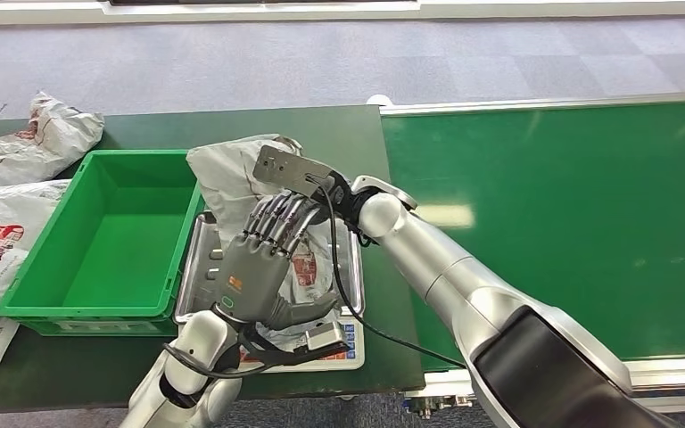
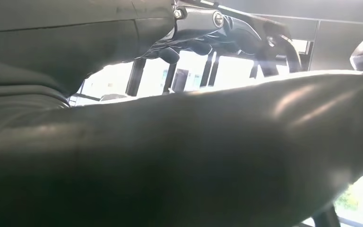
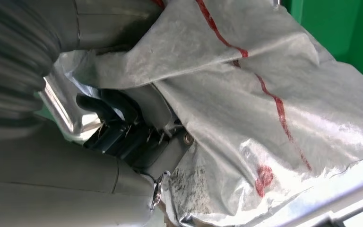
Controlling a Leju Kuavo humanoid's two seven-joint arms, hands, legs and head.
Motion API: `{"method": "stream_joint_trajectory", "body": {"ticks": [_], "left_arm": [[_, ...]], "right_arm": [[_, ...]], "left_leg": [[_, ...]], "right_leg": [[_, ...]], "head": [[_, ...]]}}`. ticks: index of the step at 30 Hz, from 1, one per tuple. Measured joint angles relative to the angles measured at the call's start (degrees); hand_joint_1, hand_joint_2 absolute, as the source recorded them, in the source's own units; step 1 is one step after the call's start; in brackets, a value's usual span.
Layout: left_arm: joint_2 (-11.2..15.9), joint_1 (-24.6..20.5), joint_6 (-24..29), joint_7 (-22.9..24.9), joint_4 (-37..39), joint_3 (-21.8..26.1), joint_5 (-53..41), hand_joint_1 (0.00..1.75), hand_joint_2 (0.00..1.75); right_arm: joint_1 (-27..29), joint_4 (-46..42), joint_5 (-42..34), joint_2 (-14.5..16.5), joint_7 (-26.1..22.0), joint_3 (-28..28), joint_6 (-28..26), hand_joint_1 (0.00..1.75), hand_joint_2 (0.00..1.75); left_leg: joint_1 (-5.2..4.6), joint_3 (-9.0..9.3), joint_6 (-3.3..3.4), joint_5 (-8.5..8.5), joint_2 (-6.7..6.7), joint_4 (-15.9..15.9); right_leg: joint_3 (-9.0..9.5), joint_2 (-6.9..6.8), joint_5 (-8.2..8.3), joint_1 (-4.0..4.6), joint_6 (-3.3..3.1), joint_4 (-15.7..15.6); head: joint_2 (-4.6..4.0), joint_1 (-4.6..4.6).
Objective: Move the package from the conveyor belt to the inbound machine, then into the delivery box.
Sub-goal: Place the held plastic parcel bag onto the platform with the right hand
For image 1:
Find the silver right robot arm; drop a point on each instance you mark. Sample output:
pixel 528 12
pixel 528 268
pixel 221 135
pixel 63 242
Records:
pixel 437 266

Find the crumpled grey poly mailer bag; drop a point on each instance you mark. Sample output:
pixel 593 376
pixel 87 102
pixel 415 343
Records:
pixel 23 150

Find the green conveyor belt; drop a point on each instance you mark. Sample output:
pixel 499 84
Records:
pixel 585 207

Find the large white red-print mailer bag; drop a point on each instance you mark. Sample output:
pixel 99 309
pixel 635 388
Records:
pixel 0 212

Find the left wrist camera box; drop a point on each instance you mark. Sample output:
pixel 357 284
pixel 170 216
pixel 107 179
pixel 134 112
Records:
pixel 326 337

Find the grey poly package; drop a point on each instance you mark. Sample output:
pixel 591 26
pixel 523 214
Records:
pixel 230 177

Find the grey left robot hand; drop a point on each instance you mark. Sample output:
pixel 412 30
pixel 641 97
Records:
pixel 248 277

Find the green plastic crate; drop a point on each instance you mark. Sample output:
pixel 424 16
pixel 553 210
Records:
pixel 112 254

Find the electronic scale with steel tray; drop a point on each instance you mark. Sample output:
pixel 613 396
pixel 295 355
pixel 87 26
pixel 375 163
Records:
pixel 200 283

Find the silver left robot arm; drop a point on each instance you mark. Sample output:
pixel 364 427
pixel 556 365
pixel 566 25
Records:
pixel 200 342

